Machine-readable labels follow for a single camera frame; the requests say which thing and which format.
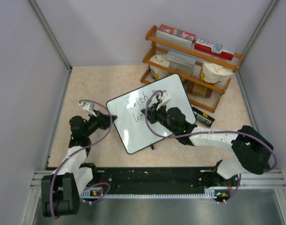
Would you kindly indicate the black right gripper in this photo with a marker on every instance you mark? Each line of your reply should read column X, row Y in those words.
column 152, row 113

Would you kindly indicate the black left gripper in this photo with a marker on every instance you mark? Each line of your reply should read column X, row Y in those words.
column 103, row 120

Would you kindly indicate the white whiteboard black frame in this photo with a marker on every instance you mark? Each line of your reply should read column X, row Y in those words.
column 130, row 123

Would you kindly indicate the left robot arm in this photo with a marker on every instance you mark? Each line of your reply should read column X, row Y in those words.
column 61, row 190

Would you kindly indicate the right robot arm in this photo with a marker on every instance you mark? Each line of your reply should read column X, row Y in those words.
column 251, row 151

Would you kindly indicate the brown scouring pad pack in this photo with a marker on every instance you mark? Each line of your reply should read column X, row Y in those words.
column 198, row 90

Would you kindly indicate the black yellow drink can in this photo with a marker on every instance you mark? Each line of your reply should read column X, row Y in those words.
column 203, row 117

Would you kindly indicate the clear plastic box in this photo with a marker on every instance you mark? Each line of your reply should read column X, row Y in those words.
column 180, row 62

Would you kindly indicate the orange wooden shelf rack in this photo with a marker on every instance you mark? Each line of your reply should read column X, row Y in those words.
column 158, row 67

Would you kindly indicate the white paper bag right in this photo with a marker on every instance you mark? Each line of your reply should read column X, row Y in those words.
column 214, row 73

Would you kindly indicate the red white box left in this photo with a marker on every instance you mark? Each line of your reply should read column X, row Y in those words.
column 175, row 36

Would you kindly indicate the red white box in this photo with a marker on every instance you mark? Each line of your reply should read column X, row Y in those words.
column 214, row 49
column 175, row 36

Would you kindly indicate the red white box right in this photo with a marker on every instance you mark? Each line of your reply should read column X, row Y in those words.
column 214, row 49

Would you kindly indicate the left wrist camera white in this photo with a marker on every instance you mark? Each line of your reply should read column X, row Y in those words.
column 87, row 106

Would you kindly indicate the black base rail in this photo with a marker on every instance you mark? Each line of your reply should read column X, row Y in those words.
column 161, row 180

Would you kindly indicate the grey cable duct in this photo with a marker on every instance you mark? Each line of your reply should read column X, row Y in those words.
column 95, row 193

